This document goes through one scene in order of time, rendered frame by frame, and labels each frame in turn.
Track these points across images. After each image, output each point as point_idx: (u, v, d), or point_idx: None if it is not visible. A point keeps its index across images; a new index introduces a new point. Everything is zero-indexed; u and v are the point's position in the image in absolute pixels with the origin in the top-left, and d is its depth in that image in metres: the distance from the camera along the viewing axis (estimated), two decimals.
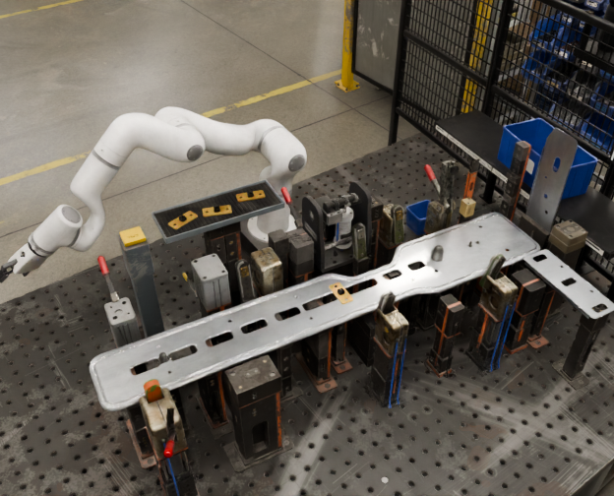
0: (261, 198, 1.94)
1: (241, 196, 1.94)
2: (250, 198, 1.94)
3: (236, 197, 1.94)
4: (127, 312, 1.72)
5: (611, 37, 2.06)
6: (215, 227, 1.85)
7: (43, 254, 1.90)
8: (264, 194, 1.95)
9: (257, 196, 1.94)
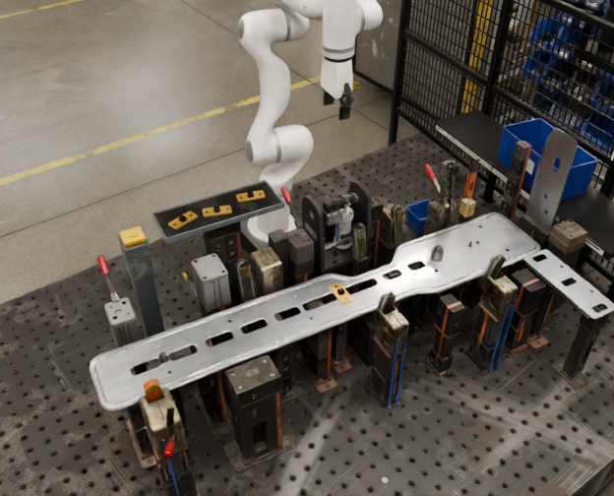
0: (261, 198, 1.94)
1: (241, 196, 1.94)
2: (250, 198, 1.94)
3: (236, 197, 1.94)
4: (127, 312, 1.72)
5: (611, 37, 2.06)
6: (215, 227, 1.85)
7: (322, 48, 1.67)
8: (264, 194, 1.95)
9: (257, 196, 1.94)
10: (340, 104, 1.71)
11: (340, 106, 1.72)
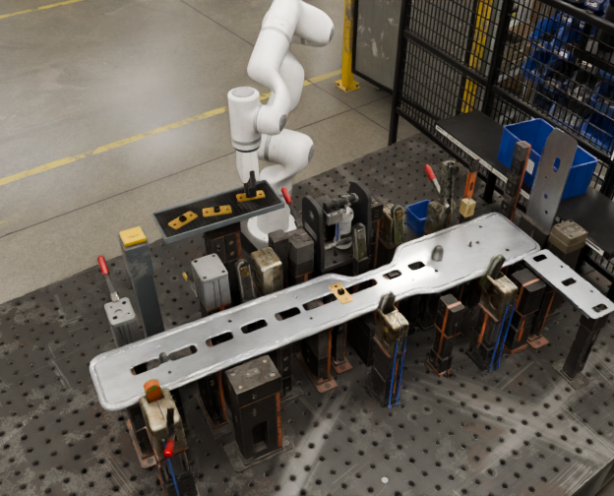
0: (261, 198, 1.94)
1: (241, 196, 1.94)
2: (250, 198, 1.94)
3: (236, 197, 1.94)
4: (127, 312, 1.72)
5: (611, 37, 2.06)
6: (215, 227, 1.85)
7: None
8: (264, 194, 1.95)
9: (257, 196, 1.94)
10: (246, 184, 1.90)
11: (246, 186, 1.90)
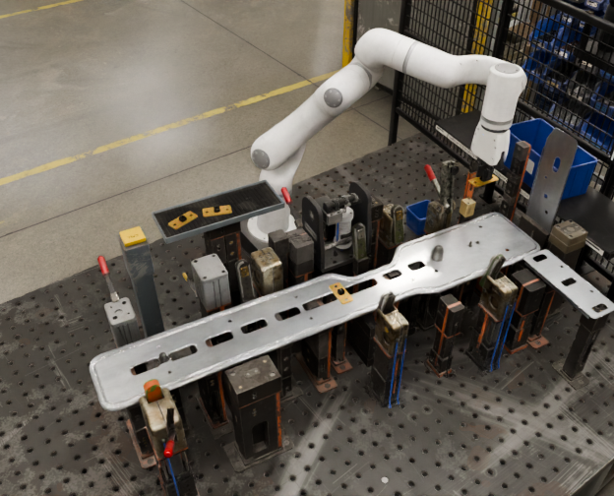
0: (495, 180, 1.85)
1: (475, 181, 1.85)
2: (485, 182, 1.84)
3: (470, 182, 1.84)
4: (127, 312, 1.72)
5: (611, 37, 2.06)
6: (215, 227, 1.85)
7: (480, 119, 1.73)
8: (495, 176, 1.87)
9: (490, 179, 1.85)
10: (486, 167, 1.80)
11: (485, 169, 1.81)
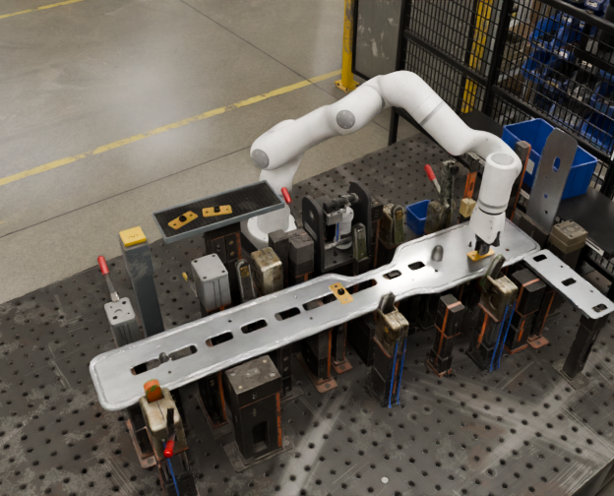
0: (492, 254, 1.98)
1: (473, 255, 1.98)
2: (482, 255, 1.97)
3: (468, 256, 1.97)
4: (127, 312, 1.72)
5: (611, 37, 2.06)
6: (215, 227, 1.85)
7: (477, 201, 1.86)
8: (492, 249, 1.99)
9: (487, 253, 1.98)
10: (483, 243, 1.93)
11: (482, 245, 1.94)
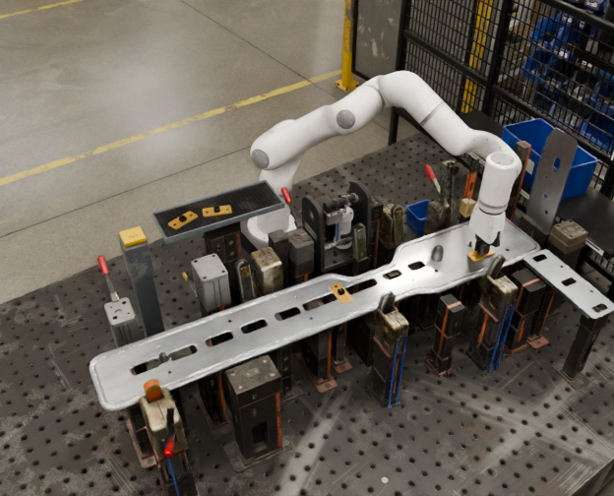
0: (492, 254, 1.98)
1: (473, 255, 1.98)
2: (482, 255, 1.97)
3: (468, 256, 1.97)
4: (127, 312, 1.72)
5: (611, 37, 2.06)
6: (215, 227, 1.85)
7: (477, 201, 1.86)
8: (492, 250, 1.99)
9: (487, 253, 1.98)
10: (484, 243, 1.93)
11: (482, 245, 1.94)
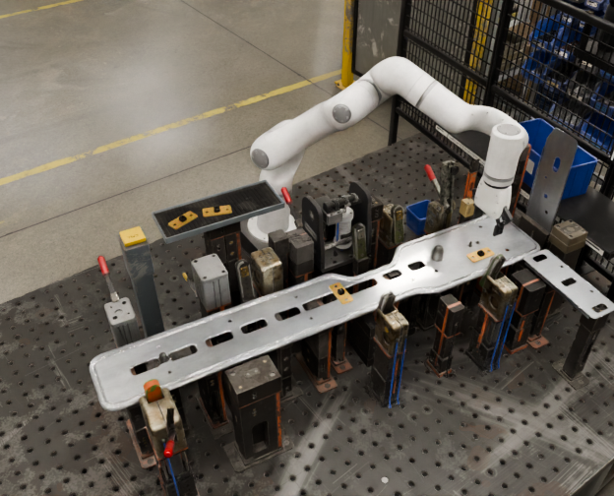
0: (491, 255, 1.98)
1: (473, 256, 1.98)
2: (482, 257, 1.98)
3: (468, 257, 1.97)
4: (127, 312, 1.72)
5: (611, 37, 2.06)
6: (215, 227, 1.85)
7: (483, 175, 1.80)
8: (492, 251, 2.00)
9: (487, 254, 1.98)
10: (497, 223, 1.84)
11: (496, 225, 1.85)
